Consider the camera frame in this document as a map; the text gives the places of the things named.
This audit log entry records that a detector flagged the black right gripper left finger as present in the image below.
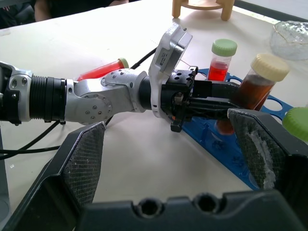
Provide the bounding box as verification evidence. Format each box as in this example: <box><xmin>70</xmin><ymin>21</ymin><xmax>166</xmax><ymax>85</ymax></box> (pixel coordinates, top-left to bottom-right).
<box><xmin>4</xmin><ymin>121</ymin><xmax>107</xmax><ymax>231</ymax></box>

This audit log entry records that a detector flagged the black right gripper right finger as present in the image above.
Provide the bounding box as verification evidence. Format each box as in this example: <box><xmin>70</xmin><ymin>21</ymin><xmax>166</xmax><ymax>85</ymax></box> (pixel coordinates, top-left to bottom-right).
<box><xmin>227</xmin><ymin>108</ymin><xmax>308</xmax><ymax>228</ymax></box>

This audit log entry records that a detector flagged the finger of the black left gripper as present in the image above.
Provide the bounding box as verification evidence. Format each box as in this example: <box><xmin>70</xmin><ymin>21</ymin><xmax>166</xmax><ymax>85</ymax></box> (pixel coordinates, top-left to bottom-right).
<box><xmin>211</xmin><ymin>80</ymin><xmax>242</xmax><ymax>100</ymax></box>
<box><xmin>189</xmin><ymin>96</ymin><xmax>241</xmax><ymax>120</ymax></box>

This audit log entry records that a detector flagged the brown liquid tube cream cap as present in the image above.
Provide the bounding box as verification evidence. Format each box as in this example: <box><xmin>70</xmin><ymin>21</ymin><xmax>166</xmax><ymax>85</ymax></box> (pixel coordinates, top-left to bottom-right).
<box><xmin>216</xmin><ymin>53</ymin><xmax>291</xmax><ymax>135</ymax></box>

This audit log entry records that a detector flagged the green capped test tube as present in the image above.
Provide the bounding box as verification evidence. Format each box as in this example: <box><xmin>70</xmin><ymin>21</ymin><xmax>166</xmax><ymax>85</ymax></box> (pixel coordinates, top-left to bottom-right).
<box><xmin>282</xmin><ymin>107</ymin><xmax>308</xmax><ymax>143</ymax></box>

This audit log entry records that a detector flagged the blue test tube rack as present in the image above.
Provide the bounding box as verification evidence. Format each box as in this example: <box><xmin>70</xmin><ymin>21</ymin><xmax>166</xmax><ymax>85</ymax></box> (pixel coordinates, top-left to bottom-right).
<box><xmin>177</xmin><ymin>67</ymin><xmax>293</xmax><ymax>191</ymax></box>

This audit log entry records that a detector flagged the red liquid tube green cap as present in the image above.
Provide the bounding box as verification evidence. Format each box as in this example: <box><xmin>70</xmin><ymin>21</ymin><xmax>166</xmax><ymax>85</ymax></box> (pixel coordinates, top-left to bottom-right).
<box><xmin>206</xmin><ymin>39</ymin><xmax>238</xmax><ymax>81</ymax></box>

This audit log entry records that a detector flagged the light wooden stand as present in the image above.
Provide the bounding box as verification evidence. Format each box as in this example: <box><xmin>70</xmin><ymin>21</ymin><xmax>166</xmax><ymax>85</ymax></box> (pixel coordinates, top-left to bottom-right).
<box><xmin>171</xmin><ymin>0</ymin><xmax>234</xmax><ymax>21</ymax></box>

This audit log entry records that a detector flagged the red liquid tube cream cap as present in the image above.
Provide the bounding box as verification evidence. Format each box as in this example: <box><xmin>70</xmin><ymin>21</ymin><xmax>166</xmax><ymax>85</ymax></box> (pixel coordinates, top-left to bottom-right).
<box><xmin>77</xmin><ymin>57</ymin><xmax>130</xmax><ymax>82</ymax></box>

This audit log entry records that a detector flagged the person in dark clothes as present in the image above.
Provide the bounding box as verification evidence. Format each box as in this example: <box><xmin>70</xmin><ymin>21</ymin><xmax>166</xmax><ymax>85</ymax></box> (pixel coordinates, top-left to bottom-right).
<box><xmin>0</xmin><ymin>0</ymin><xmax>129</xmax><ymax>30</ymax></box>

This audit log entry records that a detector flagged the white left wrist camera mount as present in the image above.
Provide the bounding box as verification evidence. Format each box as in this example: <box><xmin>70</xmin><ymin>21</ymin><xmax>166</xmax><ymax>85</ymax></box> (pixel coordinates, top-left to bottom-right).
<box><xmin>147</xmin><ymin>23</ymin><xmax>193</xmax><ymax>119</ymax></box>

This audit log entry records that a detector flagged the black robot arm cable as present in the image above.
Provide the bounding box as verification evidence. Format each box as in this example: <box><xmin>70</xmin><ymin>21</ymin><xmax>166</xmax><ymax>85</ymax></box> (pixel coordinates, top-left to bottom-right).
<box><xmin>0</xmin><ymin>47</ymin><xmax>159</xmax><ymax>160</ymax></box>

